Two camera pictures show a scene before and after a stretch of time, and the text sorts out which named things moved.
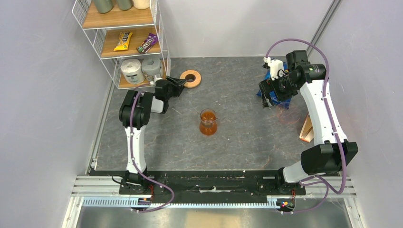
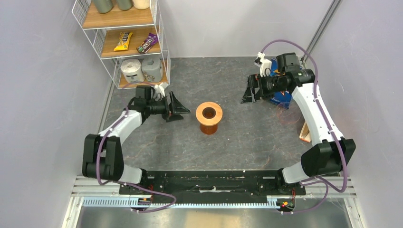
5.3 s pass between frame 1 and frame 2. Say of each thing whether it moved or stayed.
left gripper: moved
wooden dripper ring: moved
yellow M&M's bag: stayed
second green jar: stayed
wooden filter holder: stayed
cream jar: stayed
